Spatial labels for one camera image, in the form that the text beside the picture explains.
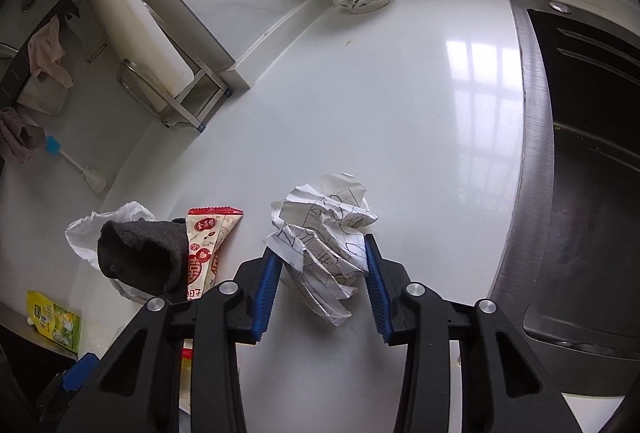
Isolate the white scribbled paper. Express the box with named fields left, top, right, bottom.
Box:
left=264, top=172, right=379, bottom=328

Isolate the pale pink cloth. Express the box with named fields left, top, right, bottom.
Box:
left=27, top=17, right=75, bottom=90

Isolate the brown towel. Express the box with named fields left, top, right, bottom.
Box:
left=0, top=107, right=46, bottom=166

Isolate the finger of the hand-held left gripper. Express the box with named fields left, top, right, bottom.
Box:
left=37, top=352, right=101, bottom=433

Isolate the black built-in stove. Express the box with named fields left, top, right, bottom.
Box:
left=492, top=0, right=640, bottom=394

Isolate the blue handled bottle brush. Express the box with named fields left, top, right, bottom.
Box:
left=44, top=135, right=107, bottom=194

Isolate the white cutting board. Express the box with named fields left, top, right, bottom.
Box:
left=81, top=0, right=197, bottom=100

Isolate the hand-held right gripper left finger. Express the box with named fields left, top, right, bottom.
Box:
left=57, top=248, right=283, bottom=433

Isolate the red snack packet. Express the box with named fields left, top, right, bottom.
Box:
left=177, top=207, right=245, bottom=415

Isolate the steel cutting board rack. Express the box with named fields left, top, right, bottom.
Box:
left=116, top=0, right=233, bottom=134

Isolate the yellow green refill pouch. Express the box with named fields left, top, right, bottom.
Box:
left=26, top=290, right=82, bottom=354

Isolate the black wall hook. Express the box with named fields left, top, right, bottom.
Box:
left=50, top=0, right=81, bottom=34

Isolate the white tissue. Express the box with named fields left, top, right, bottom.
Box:
left=65, top=201, right=158, bottom=301

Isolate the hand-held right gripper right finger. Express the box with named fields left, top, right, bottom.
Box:
left=364, top=233, right=586, bottom=433

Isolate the dark grey sock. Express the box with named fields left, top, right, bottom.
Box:
left=96, top=218, right=190, bottom=304

